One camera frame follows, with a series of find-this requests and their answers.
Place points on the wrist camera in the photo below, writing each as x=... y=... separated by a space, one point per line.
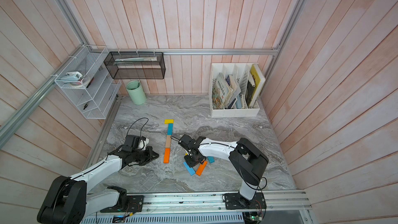
x=133 y=142
x=188 y=143

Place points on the orange block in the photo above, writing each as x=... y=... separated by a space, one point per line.
x=201 y=168
x=167 y=152

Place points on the yellow book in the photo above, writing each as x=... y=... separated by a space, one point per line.
x=254 y=86

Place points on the short yellow block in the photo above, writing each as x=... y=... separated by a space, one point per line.
x=169 y=121

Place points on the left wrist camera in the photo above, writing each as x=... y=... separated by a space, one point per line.
x=133 y=142

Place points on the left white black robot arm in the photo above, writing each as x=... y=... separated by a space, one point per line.
x=68 y=200

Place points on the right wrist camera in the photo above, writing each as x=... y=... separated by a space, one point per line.
x=188 y=143

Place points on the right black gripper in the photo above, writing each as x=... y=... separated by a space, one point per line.
x=190 y=164

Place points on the papers in black basket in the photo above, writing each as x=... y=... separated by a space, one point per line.
x=136 y=61

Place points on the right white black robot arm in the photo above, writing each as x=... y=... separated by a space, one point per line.
x=248 y=160

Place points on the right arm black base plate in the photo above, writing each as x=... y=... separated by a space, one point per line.
x=234 y=201

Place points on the white tape dispenser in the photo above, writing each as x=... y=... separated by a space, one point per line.
x=73 y=78

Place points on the natural wood block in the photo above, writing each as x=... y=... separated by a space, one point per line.
x=168 y=142

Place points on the black mesh wall basket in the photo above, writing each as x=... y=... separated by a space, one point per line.
x=154 y=71

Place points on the mint green cup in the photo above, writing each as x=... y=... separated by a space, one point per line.
x=136 y=92

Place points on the grey blue books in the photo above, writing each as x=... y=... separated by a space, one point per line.
x=236 y=90

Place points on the white wire shelf rack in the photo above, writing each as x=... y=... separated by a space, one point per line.
x=99 y=90

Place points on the light blue block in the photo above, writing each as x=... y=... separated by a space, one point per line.
x=190 y=170

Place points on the white file organizer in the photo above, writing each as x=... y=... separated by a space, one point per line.
x=239 y=106

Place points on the teal block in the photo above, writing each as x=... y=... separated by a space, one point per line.
x=210 y=159
x=170 y=129

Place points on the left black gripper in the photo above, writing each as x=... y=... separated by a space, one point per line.
x=150 y=155

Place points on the illustrated children's book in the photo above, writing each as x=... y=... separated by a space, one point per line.
x=221 y=92

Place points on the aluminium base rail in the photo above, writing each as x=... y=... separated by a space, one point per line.
x=206 y=202

